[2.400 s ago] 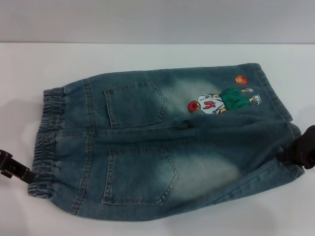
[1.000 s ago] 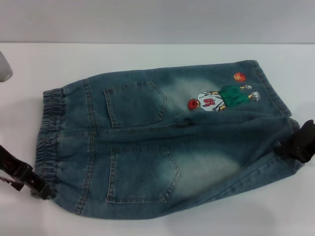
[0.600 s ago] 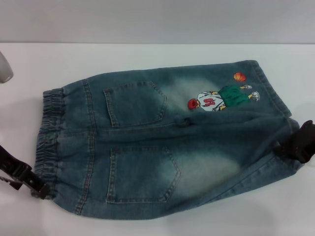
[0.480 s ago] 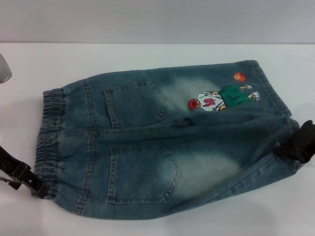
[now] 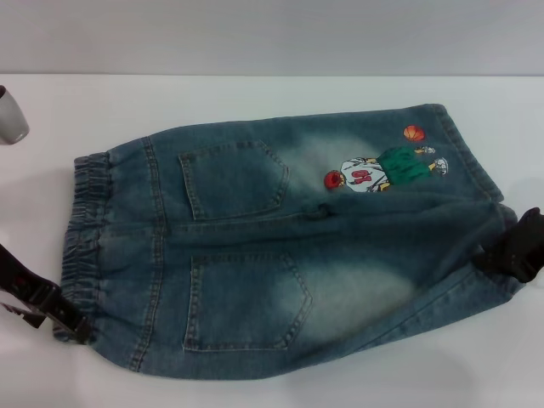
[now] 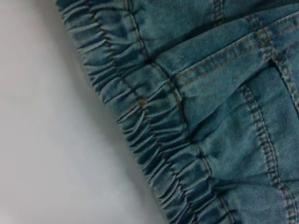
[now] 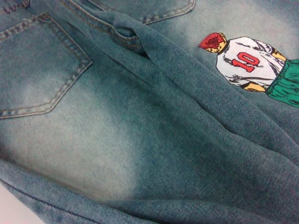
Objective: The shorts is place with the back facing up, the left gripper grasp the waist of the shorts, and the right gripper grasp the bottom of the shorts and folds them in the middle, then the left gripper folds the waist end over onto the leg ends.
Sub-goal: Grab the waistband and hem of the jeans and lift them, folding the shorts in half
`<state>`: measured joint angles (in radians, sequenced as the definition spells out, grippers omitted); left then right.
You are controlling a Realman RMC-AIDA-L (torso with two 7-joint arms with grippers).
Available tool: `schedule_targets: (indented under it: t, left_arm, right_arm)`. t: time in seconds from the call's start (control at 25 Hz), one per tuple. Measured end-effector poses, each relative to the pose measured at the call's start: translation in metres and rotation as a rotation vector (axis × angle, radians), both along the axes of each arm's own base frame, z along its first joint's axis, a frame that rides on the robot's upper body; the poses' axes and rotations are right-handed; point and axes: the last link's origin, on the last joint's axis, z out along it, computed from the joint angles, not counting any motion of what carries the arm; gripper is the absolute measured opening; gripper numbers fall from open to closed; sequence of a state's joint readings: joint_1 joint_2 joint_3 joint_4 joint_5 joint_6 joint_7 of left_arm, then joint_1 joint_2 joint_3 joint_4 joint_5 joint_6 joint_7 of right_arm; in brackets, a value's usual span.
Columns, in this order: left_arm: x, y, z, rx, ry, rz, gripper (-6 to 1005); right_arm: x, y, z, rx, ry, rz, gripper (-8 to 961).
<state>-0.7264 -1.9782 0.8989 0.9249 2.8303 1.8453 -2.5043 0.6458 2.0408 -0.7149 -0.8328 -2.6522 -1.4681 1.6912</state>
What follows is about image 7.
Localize blue denim shorts with print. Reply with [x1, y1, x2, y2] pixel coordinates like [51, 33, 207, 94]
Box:
[0, 0, 299, 224]

